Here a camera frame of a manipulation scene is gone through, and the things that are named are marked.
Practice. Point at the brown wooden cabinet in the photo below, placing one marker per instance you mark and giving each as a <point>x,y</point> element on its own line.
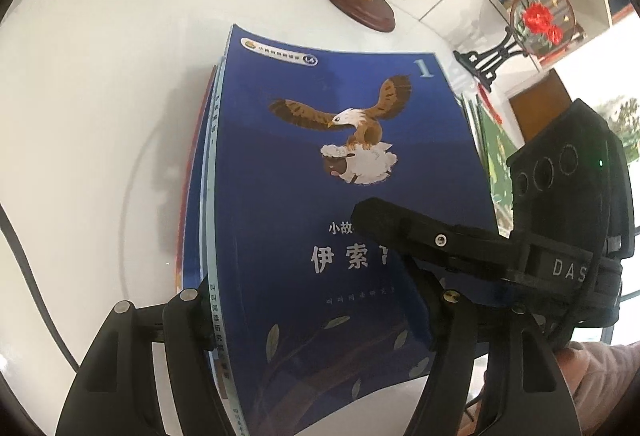
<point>542,110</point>

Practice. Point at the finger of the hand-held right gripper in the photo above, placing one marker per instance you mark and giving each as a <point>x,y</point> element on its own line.
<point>440,241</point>

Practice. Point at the navy eagle sheep book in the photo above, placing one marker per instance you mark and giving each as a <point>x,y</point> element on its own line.
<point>300,165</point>

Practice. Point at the black carved fan stand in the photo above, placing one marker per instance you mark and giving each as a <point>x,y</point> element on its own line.
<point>480,60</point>

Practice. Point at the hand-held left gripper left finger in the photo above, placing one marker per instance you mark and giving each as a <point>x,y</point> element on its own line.
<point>200,316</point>

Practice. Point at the person's right forearm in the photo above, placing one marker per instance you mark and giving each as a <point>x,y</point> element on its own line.
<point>610,371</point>

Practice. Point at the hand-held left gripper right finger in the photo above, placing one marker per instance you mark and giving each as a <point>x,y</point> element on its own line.
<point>430,311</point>

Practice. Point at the red tassel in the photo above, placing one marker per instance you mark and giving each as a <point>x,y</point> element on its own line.
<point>492,108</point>

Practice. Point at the green yellow flower book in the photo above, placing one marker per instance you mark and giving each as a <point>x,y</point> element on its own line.
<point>500,150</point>

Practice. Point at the red pointing figure book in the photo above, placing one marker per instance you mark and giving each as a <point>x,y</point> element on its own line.
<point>180,246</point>

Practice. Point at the potted green plant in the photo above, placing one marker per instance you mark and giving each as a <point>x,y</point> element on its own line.
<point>625,115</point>

